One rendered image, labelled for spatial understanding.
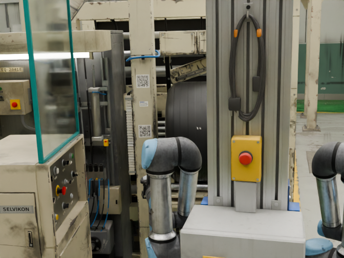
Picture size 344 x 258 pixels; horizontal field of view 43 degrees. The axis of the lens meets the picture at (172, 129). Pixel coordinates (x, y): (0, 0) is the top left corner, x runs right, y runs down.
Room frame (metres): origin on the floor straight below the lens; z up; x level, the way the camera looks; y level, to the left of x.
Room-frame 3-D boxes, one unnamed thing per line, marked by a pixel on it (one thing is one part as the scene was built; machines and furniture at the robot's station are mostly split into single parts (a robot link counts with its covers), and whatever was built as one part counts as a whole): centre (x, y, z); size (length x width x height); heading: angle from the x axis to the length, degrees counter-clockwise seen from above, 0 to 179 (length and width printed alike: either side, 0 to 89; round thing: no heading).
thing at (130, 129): (2.53, 0.24, 1.19); 0.05 x 0.04 x 0.48; 176
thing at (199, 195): (2.42, -0.09, 0.83); 0.36 x 0.09 x 0.06; 86
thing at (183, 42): (2.84, -0.25, 1.71); 0.61 x 0.25 x 0.15; 86
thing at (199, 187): (2.42, -0.10, 0.90); 0.35 x 0.05 x 0.05; 86
